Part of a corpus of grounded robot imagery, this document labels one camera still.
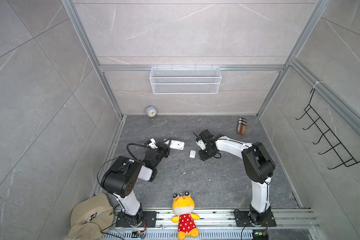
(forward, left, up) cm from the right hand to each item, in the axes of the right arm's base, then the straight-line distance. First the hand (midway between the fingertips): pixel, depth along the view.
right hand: (203, 155), depth 98 cm
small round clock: (+35, +38, +7) cm, 52 cm away
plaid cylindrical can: (+23, -31, +2) cm, 38 cm away
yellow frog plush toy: (-32, +14, +7) cm, 36 cm away
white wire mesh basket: (+41, +11, +30) cm, 52 cm away
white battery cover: (+1, +7, +1) cm, 7 cm away
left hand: (+4, +20, +18) cm, 27 cm away
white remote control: (-1, +18, +15) cm, 23 cm away
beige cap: (-35, +61, +1) cm, 70 cm away
